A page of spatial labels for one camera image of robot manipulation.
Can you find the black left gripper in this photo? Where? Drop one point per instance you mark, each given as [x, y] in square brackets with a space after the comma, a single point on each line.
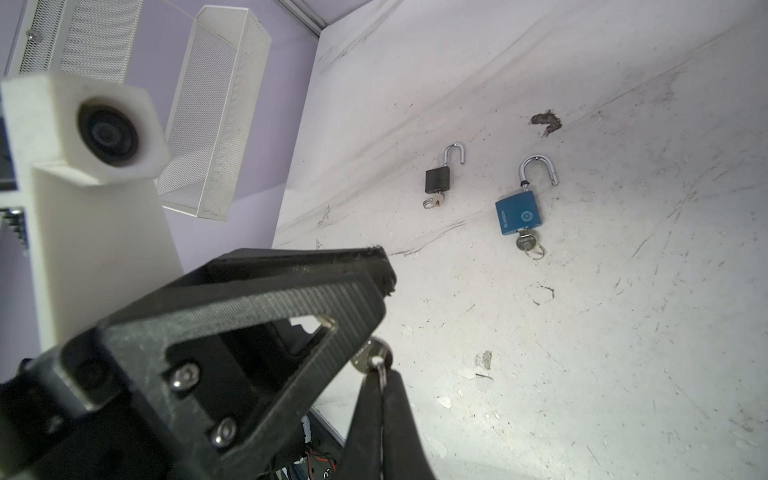
[72, 420]

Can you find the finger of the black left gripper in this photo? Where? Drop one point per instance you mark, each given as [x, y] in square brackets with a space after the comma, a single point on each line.
[335, 295]

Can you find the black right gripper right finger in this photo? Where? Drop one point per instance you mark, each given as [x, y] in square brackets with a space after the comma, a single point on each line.
[403, 456]

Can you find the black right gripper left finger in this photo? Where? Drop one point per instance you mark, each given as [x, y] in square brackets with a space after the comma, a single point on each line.
[362, 454]

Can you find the small key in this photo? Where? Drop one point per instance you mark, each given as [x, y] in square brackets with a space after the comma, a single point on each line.
[374, 356]

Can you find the silver key with ring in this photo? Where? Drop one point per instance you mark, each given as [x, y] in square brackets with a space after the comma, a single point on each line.
[528, 243]

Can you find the black padlock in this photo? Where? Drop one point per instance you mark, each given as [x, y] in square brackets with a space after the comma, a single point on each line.
[438, 180]

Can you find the blue padlock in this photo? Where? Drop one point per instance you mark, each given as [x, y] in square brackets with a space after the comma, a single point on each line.
[520, 211]

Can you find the white mesh two-tier shelf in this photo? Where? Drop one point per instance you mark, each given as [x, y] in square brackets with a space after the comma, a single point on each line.
[203, 71]

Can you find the aluminium cage frame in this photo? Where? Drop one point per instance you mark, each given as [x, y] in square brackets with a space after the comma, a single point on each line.
[302, 14]

